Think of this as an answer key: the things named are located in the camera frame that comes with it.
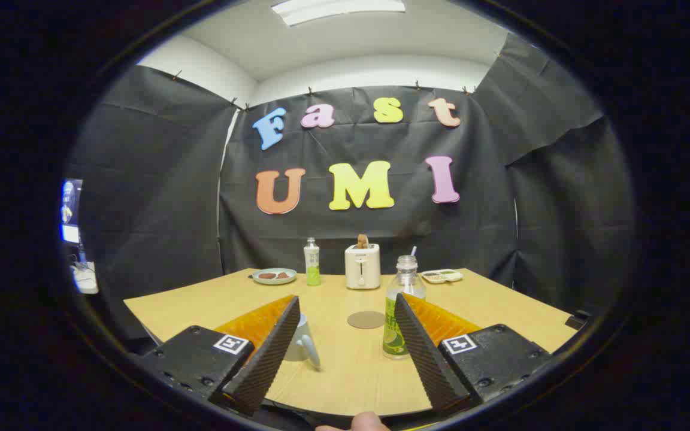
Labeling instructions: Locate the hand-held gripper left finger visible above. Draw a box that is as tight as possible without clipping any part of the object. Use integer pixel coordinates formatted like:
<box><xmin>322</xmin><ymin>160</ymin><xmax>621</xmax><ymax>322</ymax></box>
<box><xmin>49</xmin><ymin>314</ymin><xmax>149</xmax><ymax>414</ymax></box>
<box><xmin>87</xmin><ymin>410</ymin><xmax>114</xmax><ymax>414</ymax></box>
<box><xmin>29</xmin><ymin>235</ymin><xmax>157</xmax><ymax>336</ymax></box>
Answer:
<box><xmin>138</xmin><ymin>295</ymin><xmax>301</xmax><ymax>417</ymax></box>

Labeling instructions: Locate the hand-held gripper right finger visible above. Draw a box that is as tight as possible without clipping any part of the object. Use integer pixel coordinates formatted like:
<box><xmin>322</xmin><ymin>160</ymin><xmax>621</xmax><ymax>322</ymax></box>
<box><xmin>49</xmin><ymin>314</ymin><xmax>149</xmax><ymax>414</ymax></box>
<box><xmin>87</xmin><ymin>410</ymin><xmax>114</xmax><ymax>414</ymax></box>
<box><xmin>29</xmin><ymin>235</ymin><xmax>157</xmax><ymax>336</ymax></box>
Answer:
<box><xmin>394</xmin><ymin>292</ymin><xmax>552</xmax><ymax>417</ymax></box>

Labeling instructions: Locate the white cup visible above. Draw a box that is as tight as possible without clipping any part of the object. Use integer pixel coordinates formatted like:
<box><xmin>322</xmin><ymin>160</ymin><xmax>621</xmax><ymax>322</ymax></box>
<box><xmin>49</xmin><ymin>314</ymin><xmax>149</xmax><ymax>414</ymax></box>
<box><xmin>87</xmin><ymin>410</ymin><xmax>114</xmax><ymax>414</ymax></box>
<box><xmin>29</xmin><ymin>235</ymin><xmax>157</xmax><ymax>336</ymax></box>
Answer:
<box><xmin>284</xmin><ymin>312</ymin><xmax>322</xmax><ymax>370</ymax></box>

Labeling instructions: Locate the round brown coaster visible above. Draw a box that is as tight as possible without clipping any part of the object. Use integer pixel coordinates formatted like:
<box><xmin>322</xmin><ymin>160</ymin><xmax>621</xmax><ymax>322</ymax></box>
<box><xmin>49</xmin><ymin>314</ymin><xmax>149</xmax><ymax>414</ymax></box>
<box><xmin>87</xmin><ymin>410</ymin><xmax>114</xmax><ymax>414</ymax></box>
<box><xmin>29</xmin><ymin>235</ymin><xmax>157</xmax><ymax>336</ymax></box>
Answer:
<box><xmin>347</xmin><ymin>311</ymin><xmax>386</xmax><ymax>330</ymax></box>

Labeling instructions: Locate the clear juice bottle green label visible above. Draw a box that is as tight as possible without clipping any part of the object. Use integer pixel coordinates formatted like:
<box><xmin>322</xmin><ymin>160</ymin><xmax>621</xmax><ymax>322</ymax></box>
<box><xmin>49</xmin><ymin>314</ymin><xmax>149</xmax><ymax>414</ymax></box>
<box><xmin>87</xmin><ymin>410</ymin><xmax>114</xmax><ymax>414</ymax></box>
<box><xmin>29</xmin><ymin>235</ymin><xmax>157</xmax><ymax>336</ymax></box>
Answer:
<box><xmin>382</xmin><ymin>255</ymin><xmax>427</xmax><ymax>360</ymax></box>

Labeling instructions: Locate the small capped green drink bottle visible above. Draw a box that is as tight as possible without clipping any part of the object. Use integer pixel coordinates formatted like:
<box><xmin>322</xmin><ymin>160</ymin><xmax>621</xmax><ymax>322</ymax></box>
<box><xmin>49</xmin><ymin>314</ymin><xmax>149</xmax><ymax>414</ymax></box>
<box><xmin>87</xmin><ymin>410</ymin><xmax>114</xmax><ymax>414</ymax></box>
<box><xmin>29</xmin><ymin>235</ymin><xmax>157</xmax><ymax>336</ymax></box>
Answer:
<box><xmin>304</xmin><ymin>237</ymin><xmax>322</xmax><ymax>287</ymax></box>

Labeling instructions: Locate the pale green plate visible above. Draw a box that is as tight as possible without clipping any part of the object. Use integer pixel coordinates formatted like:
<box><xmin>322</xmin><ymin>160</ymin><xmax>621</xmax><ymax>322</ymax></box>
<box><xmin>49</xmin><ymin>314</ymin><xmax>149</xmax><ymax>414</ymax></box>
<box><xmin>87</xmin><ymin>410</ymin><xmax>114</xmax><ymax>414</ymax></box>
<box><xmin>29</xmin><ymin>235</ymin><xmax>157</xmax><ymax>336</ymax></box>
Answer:
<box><xmin>252</xmin><ymin>268</ymin><xmax>298</xmax><ymax>286</ymax></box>

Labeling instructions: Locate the wooden table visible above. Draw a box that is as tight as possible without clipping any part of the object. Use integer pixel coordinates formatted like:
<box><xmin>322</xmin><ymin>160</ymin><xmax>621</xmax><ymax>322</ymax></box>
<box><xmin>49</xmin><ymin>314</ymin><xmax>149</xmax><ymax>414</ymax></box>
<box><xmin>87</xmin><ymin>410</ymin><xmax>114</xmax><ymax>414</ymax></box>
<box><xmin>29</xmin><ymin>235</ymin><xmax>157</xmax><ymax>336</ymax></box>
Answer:
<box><xmin>123</xmin><ymin>268</ymin><xmax>579</xmax><ymax>417</ymax></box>

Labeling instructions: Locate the white divided tray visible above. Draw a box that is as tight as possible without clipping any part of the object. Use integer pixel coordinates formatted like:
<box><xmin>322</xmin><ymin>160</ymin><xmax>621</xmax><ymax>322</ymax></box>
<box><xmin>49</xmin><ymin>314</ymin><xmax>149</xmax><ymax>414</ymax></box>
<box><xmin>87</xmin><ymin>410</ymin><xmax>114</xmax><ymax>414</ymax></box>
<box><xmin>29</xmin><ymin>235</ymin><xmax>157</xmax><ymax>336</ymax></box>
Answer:
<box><xmin>421</xmin><ymin>269</ymin><xmax>464</xmax><ymax>284</ymax></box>

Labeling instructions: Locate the white toaster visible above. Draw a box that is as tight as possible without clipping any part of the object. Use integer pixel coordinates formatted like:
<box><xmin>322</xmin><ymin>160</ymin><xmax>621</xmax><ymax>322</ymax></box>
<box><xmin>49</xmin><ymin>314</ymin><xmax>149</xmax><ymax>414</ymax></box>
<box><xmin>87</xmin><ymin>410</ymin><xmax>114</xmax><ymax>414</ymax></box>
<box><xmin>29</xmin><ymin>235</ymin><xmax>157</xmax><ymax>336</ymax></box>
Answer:
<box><xmin>345</xmin><ymin>243</ymin><xmax>382</xmax><ymax>290</ymax></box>

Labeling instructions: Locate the white object beside table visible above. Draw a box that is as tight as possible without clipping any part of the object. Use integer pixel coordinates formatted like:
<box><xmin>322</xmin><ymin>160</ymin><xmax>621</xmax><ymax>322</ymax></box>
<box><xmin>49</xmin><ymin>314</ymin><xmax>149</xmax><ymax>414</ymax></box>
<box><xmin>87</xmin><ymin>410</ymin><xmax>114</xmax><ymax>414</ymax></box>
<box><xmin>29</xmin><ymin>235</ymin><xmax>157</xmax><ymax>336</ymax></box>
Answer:
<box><xmin>71</xmin><ymin>262</ymin><xmax>99</xmax><ymax>295</ymax></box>

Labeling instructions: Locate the monitor screen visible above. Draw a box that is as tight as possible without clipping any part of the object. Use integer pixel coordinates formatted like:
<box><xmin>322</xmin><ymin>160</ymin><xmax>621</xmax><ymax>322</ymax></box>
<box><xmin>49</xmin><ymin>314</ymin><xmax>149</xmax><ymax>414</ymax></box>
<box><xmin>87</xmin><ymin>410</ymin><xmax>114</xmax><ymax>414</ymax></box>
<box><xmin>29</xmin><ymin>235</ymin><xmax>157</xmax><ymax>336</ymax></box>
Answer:
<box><xmin>60</xmin><ymin>178</ymin><xmax>83</xmax><ymax>244</ymax></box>

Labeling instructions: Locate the ceiling light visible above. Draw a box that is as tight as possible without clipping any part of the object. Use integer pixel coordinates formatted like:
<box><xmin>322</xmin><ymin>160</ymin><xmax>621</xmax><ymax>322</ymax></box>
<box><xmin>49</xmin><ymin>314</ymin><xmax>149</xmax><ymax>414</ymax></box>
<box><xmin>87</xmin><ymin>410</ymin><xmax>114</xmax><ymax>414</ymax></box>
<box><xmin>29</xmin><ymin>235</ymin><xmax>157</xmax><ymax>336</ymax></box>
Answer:
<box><xmin>271</xmin><ymin>0</ymin><xmax>407</xmax><ymax>27</ymax></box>

